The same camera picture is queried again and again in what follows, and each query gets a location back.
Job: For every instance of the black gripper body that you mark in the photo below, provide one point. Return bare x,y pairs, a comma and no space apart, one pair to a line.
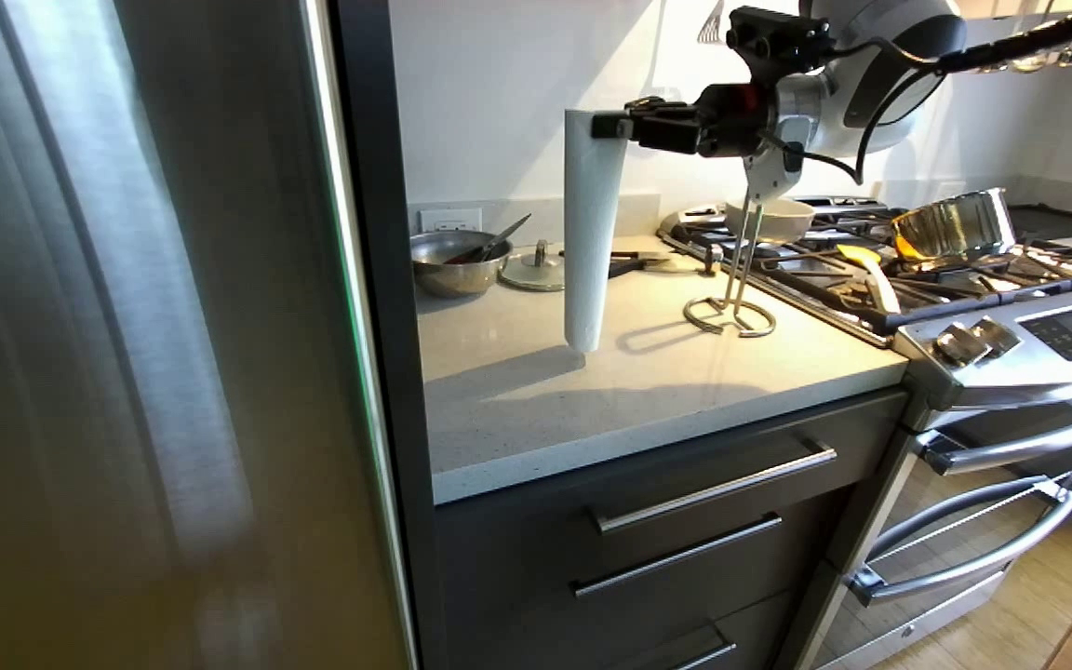
708,119

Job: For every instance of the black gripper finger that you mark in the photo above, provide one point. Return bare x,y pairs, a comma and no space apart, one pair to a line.
616,122

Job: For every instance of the white paper towel roll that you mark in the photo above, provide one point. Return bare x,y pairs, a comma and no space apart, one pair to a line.
594,235

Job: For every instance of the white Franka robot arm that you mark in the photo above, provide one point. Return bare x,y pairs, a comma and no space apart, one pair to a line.
883,74

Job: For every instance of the metal paper towel stand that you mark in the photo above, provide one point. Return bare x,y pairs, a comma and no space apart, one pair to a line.
732,302

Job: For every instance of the hanging slotted spatula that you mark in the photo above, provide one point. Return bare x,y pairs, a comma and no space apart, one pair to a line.
717,32

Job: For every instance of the glass pot lid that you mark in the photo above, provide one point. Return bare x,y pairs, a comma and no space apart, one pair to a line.
537,274

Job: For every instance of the yellow silicone spatula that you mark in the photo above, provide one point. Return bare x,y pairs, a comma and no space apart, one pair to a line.
867,265

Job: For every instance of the metal bowl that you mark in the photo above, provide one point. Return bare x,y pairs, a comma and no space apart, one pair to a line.
454,275

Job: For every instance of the stainless steel loaf pan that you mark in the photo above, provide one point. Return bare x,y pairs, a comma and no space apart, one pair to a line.
949,228

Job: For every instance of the dark grey side panel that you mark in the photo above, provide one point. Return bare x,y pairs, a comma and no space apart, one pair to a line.
374,245

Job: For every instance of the silver stove knob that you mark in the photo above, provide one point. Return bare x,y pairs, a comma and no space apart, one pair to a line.
961,346
997,337

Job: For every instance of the stainless steel gas stove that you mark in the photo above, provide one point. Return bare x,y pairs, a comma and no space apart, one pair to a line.
1033,372

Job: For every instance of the dark grey drawer cabinet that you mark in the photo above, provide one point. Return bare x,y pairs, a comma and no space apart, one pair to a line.
522,559

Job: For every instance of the stainless steel refrigerator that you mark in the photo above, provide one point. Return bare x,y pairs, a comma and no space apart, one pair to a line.
128,372

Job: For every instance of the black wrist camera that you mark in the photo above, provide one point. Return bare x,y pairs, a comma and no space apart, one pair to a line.
779,37

